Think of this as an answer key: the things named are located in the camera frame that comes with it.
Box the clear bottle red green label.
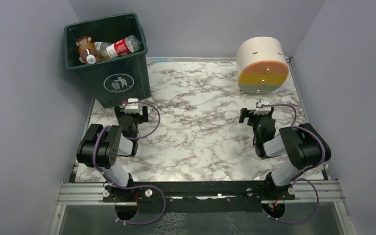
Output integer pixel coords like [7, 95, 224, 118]
[99, 35, 141, 60]

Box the amber red-label bottle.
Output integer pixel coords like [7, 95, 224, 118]
[76, 36, 100, 65]

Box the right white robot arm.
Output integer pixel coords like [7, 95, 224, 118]
[238, 104, 331, 193]

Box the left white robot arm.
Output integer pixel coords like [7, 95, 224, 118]
[76, 104, 148, 188]

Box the dark green trash bin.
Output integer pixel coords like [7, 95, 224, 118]
[64, 12, 152, 108]

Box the cream cylindrical drum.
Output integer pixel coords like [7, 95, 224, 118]
[236, 36, 289, 94]

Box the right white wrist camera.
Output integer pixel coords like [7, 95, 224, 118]
[253, 100, 272, 115]

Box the aluminium frame rail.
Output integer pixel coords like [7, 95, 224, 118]
[57, 183, 104, 205]

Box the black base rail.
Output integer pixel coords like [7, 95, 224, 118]
[102, 181, 295, 214]

